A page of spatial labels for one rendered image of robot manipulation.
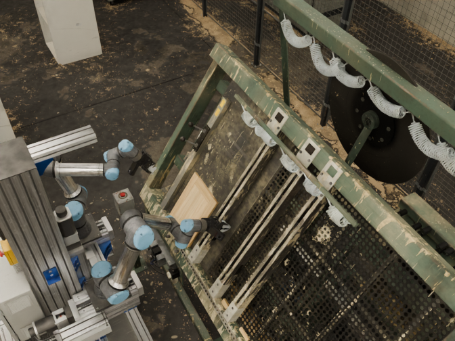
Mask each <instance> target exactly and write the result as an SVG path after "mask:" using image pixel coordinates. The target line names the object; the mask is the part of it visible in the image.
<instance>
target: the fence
mask: <svg viewBox="0 0 455 341"><path fill-rule="evenodd" d="M223 99H224V100H225V103H224V105H223V107H221V106H220V104H221V102H222V100H223ZM222 100H221V101H220V103H219V105H218V106H217V109H218V108H219V109H220V112H219V113H218V115H217V116H216V115H215V113H216V111H217V109H216V110H215V112H214V113H213V115H212V117H211V119H210V121H209V122H208V124H207V125H208V126H209V127H210V131H209V132H208V134H207V136H206V137H205V139H204V141H203V142H202V144H201V146H200V147H199V149H198V151H197V152H195V151H194V149H193V150H192V151H191V153H190V155H189V156H188V158H187V160H186V162H185V163H184V165H183V166H182V168H181V170H180V172H179V174H178V175H177V177H176V179H175V180H174V182H173V184H172V186H171V187H170V189H169V191H168V192H167V194H166V196H165V198H164V199H163V201H162V203H161V204H160V206H161V208H162V209H163V210H167V209H168V208H169V206H170V205H171V203H172V201H173V199H174V198H175V196H176V195H177V192H178V191H179V189H180V187H181V186H182V184H183V182H184V181H185V180H186V177H187V176H188V174H189V173H190V171H191V170H192V167H193V166H194V164H195V162H196V161H197V159H198V157H199V155H200V154H201V152H202V151H203V149H204V147H205V145H206V144H207V142H208V140H209V139H210V137H211V135H212V134H213V132H214V130H215V129H216V127H217V125H218V124H219V122H220V120H221V119H222V117H223V115H224V114H225V112H226V110H227V109H228V107H229V105H230V104H231V101H230V100H229V99H228V98H226V97H223V98H222Z"/></svg>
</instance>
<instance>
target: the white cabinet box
mask: <svg viewBox="0 0 455 341"><path fill-rule="evenodd" d="M34 2H35V7H36V9H37V14H38V17H39V21H40V24H41V28H42V31H43V36H44V38H45V43H46V44H47V46H48V47H49V50H50V51H51V53H52V54H53V56H54V58H55V59H56V61H57V63H58V64H59V65H64V64H68V63H71V62H75V61H79V60H83V59H86V58H90V57H93V56H96V55H100V54H102V48H101V44H100V37H99V33H98V26H97V22H96V18H95V12H94V7H93V1H92V0H34Z"/></svg>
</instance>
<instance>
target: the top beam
mask: <svg viewBox="0 0 455 341"><path fill-rule="evenodd" d="M210 56H211V57H212V58H213V59H214V60H215V61H216V62H217V63H218V64H219V66H220V67H221V68H222V69H223V70H224V71H225V72H226V73H227V74H228V75H229V76H230V77H231V78H232V80H233V81H234V82H235V83H236V84H237V85H238V86H239V87H240V88H241V89H242V90H243V91H244V92H245V93H246V94H247V95H248V96H249V97H250V98H251V99H252V100H253V101H254V102H255V103H256V104H257V105H258V107H259V108H260V109H261V110H262V111H263V112H264V113H265V114H266V115H267V116H268V117H269V118H271V117H272V115H273V114H274V112H275V111H276V109H277V108H278V107H279V108H280V109H281V110H282V111H283V112H284V113H285V114H286V115H287V116H288V119H287V121H286V122H285V124H284V126H283V127H282V128H281V131H282V132H283V133H284V134H285V135H286V136H287V137H288V138H289V139H290V140H291V141H292V142H293V143H294V144H295V145H296V146H297V148H298V149H299V150H300V149H301V148H302V147H303V145H304V143H305V142H306V141H307V139H308V138H310V139H311V140H312V141H313V142H314V143H315V144H316V145H317V146H318V147H319V148H320V149H321V150H320V151H319V153H318V155H317V156H316V157H315V158H314V159H313V161H312V162H311V163H312V164H313V165H314V166H315V167H316V168H317V169H318V170H319V171H320V172H321V171H322V169H323V168H324V167H325V166H326V164H327V163H328V161H329V160H330V159H331V160H332V161H333V162H334V163H335V164H336V165H337V166H338V167H339V168H340V169H341V170H342V171H343V173H342V175H341V176H340V177H339V178H338V180H337V181H336V183H335V184H334V186H335V187H336V189H337V190H338V191H339V192H340V193H341V194H342V195H343V196H344V197H345V198H346V199H347V200H348V201H349V202H350V204H351V205H352V206H353V207H354V208H355V209H356V210H357V211H358V212H359V213H360V214H361V215H362V216H363V217H364V218H365V219H366V220H367V221H368V222H369V223H370V224H371V225H372V226H373V227H374V228H375V229H376V231H377V232H378V233H379V234H380V235H381V236H382V237H383V238H384V239H385V240H386V241H387V242H388V243H389V245H390V246H391V247H392V248H393V249H394V250H395V251H396V252H397V253H398V254H399V255H400V256H401V257H402V258H403V259H404V260H405V261H406V262H407V263H408V264H409V265H410V266H411V267H412V268H413V269H414V270H415V272H416V273H417V274H418V275H419V276H420V277H421V278H422V279H423V280H424V281H425V282H426V283H427V284H428V285H429V287H430V288H431V289H432V290H433V291H434V292H435V293H436V294H437V295H438V296H439V297H440V298H441V299H442V300H443V301H444V302H445V303H446V304H447V305H448V306H449V307H450V308H451V309H452V310H453V311H454V313H455V269H454V268H453V267H452V266H451V265H450V264H449V263H448V262H446V261H445V260H444V259H443V258H442V257H441V256H440V255H439V254H438V253H437V252H436V251H435V250H434V249H433V248H432V247H431V246H430V245H429V244H428V243H427V242H426V241H425V240H424V239H423V238H422V237H421V236H420V235H419V234H418V233H417V232H416V231H415V230H414V229H413V228H412V227H411V226H410V225H409V224H408V223H407V222H405V220H403V218H401V217H400V216H399V215H398V213H396V211H394V209H392V207H390V205H388V203H386V201H384V199H382V198H381V197H380V196H379V195H378V194H377V193H376V192H375V191H374V190H373V189H372V188H371V186H369V184H367V183H366V182H365V181H364V180H363V179H362V178H361V177H360V176H359V175H358V174H357V173H356V172H355V171H354V170H353V169H352V168H351V167H350V166H349V165H348V164H347V163H346V162H345V161H344V160H343V159H342V158H341V157H340V156H339V155H338V154H337V153H336V152H335V151H334V150H333V149H332V148H331V147H330V146H329V145H327V144H326V143H325V142H324V141H323V140H322V139H321V138H320V137H319V136H318V135H317V134H316V133H315V132H314V131H313V130H312V129H311V128H310V127H309V126H308V125H307V124H306V123H305V122H304V121H303V120H302V119H301V118H300V117H299V116H298V115H297V114H296V113H295V112H294V111H293V110H292V109H291V108H290V107H289V106H287V105H286V104H285V103H284V102H283V101H282V100H281V99H280V98H279V97H278V96H277V95H276V94H275V93H274V92H273V91H272V90H271V89H270V88H269V87H268V86H267V85H266V84H265V83H264V82H263V81H262V80H261V79H260V78H259V77H258V76H257V75H256V74H255V73H254V72H253V71H252V70H251V69H250V68H249V67H248V66H247V65H246V64H245V63H244V62H243V61H242V60H241V59H240V58H239V57H238V56H237V55H236V54H235V53H234V52H233V51H232V50H231V49H230V48H229V47H228V46H226V45H223V44H221V43H216V44H215V46H214V48H213V49H212V51H211V53H210Z"/></svg>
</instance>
